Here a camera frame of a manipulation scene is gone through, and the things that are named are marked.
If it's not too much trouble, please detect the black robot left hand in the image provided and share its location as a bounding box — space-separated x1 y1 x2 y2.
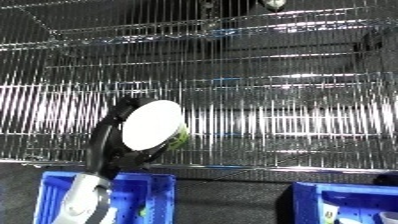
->
83 96 175 180

